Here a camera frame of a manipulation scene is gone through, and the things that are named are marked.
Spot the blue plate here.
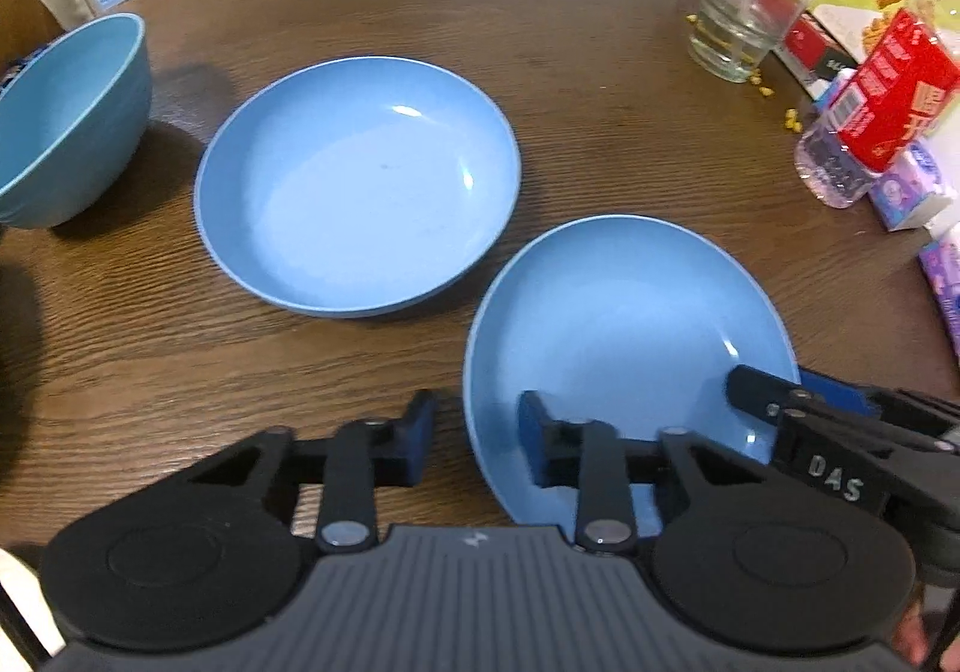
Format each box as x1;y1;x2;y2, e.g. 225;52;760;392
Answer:
463;214;802;528
193;57;522;320

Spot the purple tissue pack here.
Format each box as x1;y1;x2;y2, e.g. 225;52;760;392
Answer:
918;222;960;355
868;139;958;233

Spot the red label water bottle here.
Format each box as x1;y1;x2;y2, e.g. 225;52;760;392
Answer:
794;0;960;209

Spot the clear drinking glass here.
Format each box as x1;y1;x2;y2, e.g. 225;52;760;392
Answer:
688;0;815;83

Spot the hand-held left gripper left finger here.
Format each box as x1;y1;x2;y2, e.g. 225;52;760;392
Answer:
176;388;438;554

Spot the blue bowl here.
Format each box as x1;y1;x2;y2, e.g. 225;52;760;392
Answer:
0;13;154;230

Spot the person's right hand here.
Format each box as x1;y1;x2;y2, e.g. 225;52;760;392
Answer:
895;599;935;667

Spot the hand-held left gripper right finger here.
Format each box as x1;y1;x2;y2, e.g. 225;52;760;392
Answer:
519;391;766;554

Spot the red flat box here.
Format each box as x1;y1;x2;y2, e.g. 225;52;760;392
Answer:
775;6;863;101

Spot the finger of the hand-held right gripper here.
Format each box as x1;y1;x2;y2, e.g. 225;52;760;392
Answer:
799;367;960;433
726;363;944;455

